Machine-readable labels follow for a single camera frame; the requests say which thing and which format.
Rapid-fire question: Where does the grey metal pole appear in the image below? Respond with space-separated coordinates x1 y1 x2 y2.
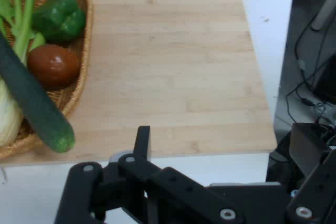
311 0 336 32

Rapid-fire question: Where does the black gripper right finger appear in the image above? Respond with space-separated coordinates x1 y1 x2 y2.
285 123 336 224

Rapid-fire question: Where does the woven wicker basket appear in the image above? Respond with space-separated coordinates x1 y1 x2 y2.
0 0 94 161

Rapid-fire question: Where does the green celery stalk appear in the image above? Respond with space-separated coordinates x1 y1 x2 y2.
0 0 53 147

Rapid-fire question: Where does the green bell pepper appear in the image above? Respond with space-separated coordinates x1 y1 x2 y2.
31 0 87 44

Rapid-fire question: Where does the dark green cucumber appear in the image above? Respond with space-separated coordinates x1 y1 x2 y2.
0 31 76 154

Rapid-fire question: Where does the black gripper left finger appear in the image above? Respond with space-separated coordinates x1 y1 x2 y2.
54 125 244 224

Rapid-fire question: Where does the black box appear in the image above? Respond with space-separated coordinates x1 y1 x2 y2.
313 53 336 104

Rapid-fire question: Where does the brown round vegetable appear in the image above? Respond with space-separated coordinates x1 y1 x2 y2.
27 45 81 91

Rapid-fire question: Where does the bamboo cutting board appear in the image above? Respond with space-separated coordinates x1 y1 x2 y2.
0 0 278 167

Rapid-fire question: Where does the black cable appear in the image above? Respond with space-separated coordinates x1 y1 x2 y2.
285 11 336 130

